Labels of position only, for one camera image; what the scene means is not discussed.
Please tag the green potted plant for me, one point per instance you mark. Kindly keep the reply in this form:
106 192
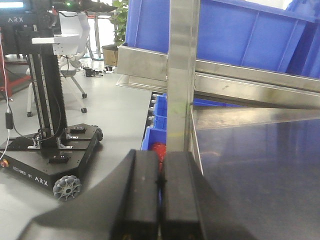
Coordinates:
119 20

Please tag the red object in bin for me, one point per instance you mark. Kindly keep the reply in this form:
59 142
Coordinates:
160 149

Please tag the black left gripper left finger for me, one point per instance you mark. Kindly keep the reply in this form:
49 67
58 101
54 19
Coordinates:
123 206

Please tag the white office chair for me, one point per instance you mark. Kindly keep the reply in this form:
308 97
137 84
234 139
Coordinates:
68 66

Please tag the blue plastic bin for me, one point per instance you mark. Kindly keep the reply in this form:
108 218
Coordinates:
235 32

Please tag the cardboard box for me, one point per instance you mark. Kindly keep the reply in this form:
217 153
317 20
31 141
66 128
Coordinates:
110 55

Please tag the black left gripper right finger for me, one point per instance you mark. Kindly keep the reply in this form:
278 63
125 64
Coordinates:
192 210

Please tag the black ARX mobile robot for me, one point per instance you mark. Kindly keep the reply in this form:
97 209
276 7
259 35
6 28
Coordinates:
56 155

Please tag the stainless steel shelf rack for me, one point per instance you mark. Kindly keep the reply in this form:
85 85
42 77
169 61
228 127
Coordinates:
253 133

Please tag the blue bin lower shelf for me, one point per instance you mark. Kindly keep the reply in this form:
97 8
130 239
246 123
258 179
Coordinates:
153 135
160 112

